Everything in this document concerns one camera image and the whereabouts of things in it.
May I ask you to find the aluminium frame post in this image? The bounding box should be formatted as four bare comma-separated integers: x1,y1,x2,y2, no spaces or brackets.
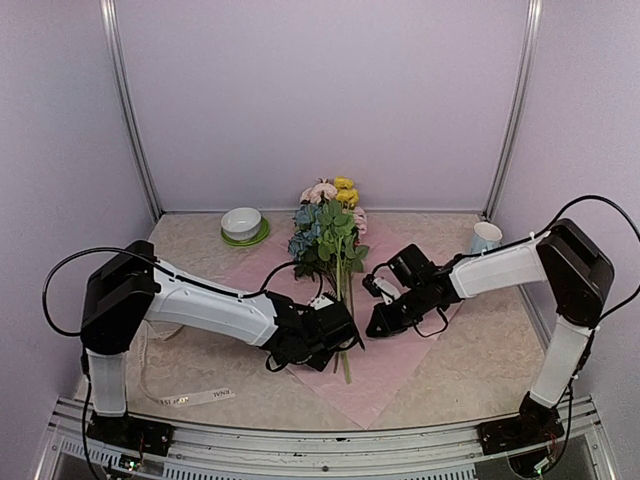
482,0,543,221
99,0,164,223

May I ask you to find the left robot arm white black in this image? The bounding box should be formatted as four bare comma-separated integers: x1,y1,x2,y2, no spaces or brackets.
80,241,362,445

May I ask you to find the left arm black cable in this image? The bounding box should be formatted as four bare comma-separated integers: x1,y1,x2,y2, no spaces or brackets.
41,245,161,337

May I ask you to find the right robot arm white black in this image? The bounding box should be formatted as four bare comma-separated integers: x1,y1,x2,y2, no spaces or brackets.
363,218,614,444

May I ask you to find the cream printed ribbon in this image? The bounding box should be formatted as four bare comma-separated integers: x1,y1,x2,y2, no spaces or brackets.
136,321,236,408

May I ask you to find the left aluminium frame post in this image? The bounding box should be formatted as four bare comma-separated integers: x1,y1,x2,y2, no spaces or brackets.
99,0,164,223

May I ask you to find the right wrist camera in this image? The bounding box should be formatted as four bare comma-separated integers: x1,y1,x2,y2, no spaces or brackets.
362,274,401,305

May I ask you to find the white ceramic bowl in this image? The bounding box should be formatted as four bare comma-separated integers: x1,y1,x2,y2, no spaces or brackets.
221,207,262,241

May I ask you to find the blue hydrangea fake flower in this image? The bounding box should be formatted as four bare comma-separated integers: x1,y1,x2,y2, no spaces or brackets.
288,203,322,261

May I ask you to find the white blue paper cup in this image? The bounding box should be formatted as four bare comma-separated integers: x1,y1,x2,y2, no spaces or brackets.
470,221,503,254

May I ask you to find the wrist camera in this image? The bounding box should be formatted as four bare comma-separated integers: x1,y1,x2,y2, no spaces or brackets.
362,274,401,305
309,292,337,310

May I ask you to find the front aluminium rail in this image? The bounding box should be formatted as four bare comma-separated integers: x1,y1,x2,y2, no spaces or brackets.
34,394,619,480

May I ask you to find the pink wrapping paper sheet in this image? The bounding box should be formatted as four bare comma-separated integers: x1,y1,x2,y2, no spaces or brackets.
211,212,475,431

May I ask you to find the green plate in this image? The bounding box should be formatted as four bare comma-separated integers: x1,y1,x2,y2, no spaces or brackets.
220,217,270,247

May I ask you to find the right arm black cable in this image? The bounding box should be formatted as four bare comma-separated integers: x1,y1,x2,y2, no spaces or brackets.
542,194,640,321

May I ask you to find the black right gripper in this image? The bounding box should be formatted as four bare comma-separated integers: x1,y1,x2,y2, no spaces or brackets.
365,284,430,338

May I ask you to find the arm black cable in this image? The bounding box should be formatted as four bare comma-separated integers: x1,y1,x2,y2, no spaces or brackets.
41,245,161,337
542,194,640,321

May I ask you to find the right aluminium frame post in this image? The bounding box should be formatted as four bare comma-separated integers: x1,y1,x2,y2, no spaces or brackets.
482,0,543,221

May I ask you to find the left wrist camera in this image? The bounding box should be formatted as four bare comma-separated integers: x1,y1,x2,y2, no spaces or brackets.
309,292,337,310

